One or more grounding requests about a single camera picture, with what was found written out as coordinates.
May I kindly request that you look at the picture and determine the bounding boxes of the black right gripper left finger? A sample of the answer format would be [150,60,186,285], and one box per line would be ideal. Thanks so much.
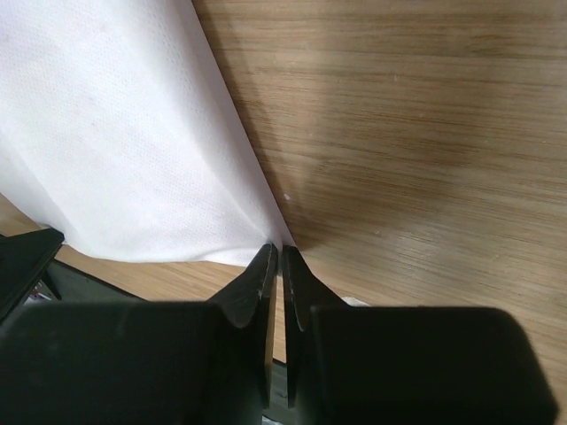
[1,244,278,424]

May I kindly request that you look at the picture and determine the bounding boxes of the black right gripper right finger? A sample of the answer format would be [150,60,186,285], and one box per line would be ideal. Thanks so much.
[281,246,559,424]

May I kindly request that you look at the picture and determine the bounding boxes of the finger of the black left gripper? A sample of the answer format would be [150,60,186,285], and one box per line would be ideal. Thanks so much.
[1,228,65,321]

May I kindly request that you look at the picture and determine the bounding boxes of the white t shirt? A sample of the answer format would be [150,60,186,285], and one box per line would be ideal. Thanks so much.
[1,1,292,266]

